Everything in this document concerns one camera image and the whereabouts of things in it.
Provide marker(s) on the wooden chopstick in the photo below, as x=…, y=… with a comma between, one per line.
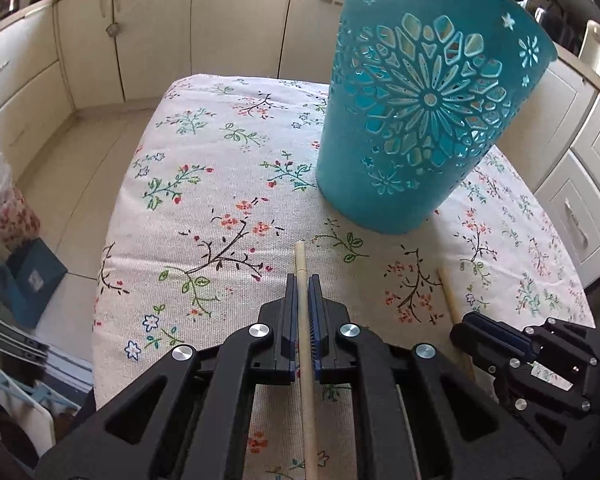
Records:
x=449, y=295
x=301, y=260

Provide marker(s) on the light blue drying rack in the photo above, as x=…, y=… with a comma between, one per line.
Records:
x=25, y=410

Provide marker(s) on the cream kitchen cabinet with drawers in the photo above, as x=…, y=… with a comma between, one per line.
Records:
x=580, y=170

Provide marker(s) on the blue cardboard box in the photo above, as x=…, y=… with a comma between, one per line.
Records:
x=35, y=282

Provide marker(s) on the floral tablecloth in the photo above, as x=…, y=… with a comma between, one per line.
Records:
x=210, y=185

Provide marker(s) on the white thermos pot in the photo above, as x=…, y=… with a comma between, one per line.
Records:
x=596, y=47

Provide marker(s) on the grey metal rails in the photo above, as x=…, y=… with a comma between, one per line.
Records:
x=25, y=345

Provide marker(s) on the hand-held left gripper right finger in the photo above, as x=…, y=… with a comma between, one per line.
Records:
x=315, y=310

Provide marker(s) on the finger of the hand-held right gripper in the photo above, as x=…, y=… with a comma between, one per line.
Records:
x=480, y=352
x=500, y=332

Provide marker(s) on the teal cutout plastic basket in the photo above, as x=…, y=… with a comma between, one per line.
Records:
x=420, y=110

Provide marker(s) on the cream kitchen cabinets with doors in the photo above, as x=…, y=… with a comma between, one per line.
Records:
x=170, y=30

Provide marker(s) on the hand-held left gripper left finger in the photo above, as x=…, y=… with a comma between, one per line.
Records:
x=291, y=310

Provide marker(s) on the clear plastic bag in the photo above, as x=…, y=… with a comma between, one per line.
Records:
x=5, y=210

